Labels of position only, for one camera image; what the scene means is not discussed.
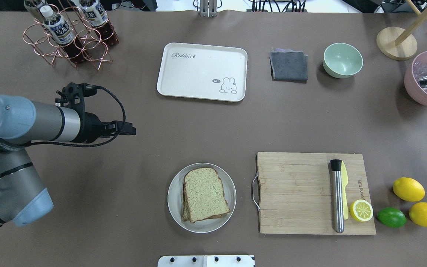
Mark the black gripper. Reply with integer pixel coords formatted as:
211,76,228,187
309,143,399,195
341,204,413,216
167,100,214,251
76,112,137,144

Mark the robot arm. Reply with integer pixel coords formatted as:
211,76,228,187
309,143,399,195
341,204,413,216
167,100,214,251
0,95,136,227

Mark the cream rabbit tray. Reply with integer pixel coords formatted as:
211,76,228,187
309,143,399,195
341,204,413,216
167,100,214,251
156,43,248,102

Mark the white round plate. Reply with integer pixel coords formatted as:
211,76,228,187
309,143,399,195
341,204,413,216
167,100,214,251
167,163,237,234

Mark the bread slice on plate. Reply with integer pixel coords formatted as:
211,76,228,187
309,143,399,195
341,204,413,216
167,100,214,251
181,184,191,222

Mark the tea bottle lower left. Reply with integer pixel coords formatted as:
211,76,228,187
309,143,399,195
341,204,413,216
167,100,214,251
40,5,85,64

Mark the tea bottle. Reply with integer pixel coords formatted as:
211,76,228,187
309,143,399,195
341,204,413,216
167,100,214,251
40,5,85,64
23,0,46,23
79,0,119,47

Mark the tea bottle upper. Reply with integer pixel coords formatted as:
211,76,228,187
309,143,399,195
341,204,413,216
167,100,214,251
79,0,119,47

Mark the tea bottle lower right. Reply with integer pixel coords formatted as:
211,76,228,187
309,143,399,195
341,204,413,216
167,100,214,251
23,0,46,23

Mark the grey folded cloth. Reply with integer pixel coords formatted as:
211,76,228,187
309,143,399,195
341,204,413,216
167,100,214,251
269,49,308,82

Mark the bamboo cutting board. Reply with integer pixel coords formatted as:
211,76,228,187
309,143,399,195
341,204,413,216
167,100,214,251
256,152,371,235

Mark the steel muddler black tip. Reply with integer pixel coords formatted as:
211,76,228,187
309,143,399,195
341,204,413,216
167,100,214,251
330,159,344,233

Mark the yellow plastic knife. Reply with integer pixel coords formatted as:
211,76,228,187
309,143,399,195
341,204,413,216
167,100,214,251
341,161,349,220

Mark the mint green bowl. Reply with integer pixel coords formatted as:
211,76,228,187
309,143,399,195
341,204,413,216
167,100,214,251
322,43,363,78

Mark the lemon half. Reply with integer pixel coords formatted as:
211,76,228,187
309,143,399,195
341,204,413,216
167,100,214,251
349,199,373,223

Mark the green lime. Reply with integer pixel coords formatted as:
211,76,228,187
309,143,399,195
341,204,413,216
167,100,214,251
377,207,407,228

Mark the wooden mug tree stand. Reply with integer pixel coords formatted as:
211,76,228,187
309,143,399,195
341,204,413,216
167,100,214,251
376,0,427,60

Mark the yellow lemon lower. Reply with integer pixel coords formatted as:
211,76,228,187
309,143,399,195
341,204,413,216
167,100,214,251
393,177,425,202

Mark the black camera mount wrist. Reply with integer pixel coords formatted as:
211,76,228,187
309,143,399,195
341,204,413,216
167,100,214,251
54,82,97,112

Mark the copper wire bottle rack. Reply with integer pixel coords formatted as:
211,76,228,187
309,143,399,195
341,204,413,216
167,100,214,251
23,0,119,69

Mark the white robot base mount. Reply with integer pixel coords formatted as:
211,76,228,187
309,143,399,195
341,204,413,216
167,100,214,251
157,255,255,267

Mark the aluminium frame post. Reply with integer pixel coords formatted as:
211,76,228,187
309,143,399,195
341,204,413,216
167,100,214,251
198,0,218,17

